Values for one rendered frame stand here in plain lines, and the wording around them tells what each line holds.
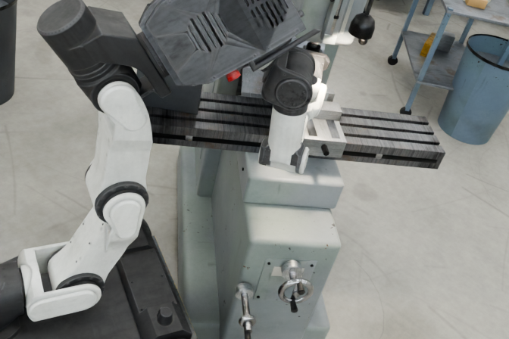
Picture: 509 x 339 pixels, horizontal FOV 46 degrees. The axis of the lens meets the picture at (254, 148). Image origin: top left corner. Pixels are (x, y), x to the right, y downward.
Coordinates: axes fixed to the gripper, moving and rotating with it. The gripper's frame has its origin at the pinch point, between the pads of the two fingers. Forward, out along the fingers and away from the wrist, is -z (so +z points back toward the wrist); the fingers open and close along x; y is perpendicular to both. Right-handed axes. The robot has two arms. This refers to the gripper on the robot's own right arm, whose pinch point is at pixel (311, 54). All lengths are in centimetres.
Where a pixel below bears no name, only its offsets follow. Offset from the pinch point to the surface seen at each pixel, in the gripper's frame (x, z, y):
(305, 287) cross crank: -16, 52, 54
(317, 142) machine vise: -9.2, 19.0, 21.2
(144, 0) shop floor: 128, -261, 125
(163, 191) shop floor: 52, -48, 123
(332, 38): -3.9, 12.3, -13.1
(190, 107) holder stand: 35.3, 13.1, 24.5
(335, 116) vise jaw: -14.0, 5.3, 18.4
